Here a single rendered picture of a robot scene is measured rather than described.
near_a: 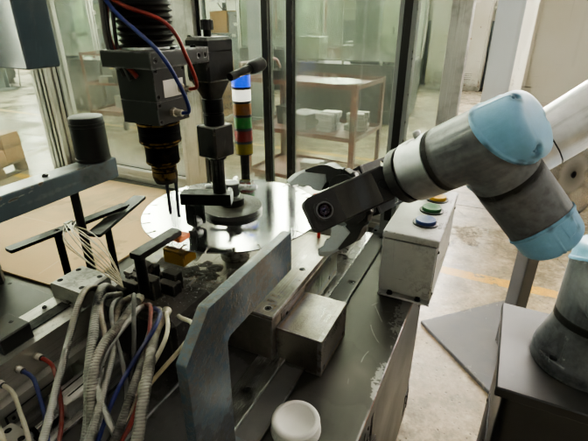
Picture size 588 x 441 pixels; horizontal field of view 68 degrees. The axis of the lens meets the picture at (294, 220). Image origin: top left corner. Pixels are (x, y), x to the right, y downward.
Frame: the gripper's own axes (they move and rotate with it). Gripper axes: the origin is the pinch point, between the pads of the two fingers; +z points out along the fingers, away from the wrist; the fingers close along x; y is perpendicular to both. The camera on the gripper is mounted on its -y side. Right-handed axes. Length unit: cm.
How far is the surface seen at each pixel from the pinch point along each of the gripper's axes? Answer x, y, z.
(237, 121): 27.2, 19.0, 29.7
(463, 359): -78, 99, 58
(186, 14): 64, 28, 44
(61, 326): -0.8, -32.2, 23.6
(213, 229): 4.2, -7.4, 13.8
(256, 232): 0.8, -2.8, 8.8
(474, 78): 112, 783, 303
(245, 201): 7.1, 2.5, 16.0
